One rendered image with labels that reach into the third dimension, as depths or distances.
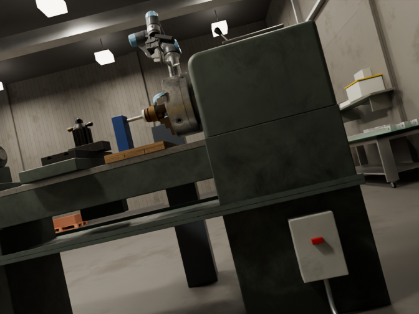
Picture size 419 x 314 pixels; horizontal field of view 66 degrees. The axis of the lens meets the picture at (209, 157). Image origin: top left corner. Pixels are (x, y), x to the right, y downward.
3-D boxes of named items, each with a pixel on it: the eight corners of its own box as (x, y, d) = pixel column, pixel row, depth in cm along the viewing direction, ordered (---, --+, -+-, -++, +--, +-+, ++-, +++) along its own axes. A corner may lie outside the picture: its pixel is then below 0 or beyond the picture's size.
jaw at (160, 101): (175, 100, 166) (168, 92, 154) (177, 109, 165) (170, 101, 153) (154, 106, 167) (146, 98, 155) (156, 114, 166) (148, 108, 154)
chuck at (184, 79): (206, 131, 184) (192, 77, 182) (198, 132, 152) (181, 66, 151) (200, 133, 184) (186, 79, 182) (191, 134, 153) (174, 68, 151)
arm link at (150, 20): (159, 18, 197) (155, 7, 190) (162, 32, 194) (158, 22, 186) (148, 22, 198) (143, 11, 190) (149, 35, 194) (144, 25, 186)
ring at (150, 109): (163, 104, 174) (147, 108, 175) (158, 101, 165) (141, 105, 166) (167, 121, 174) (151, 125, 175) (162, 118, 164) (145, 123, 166)
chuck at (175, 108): (199, 133, 184) (186, 79, 182) (191, 134, 153) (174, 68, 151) (184, 137, 185) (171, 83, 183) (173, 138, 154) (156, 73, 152)
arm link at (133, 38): (146, 49, 247) (125, 30, 198) (160, 45, 246) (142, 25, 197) (150, 64, 248) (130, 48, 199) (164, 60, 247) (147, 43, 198)
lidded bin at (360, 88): (387, 90, 485) (382, 73, 486) (361, 97, 485) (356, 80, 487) (371, 98, 533) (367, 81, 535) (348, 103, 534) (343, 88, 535)
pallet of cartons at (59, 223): (88, 223, 1098) (85, 211, 1100) (78, 227, 1019) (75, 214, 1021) (55, 231, 1100) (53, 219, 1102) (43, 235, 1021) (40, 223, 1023)
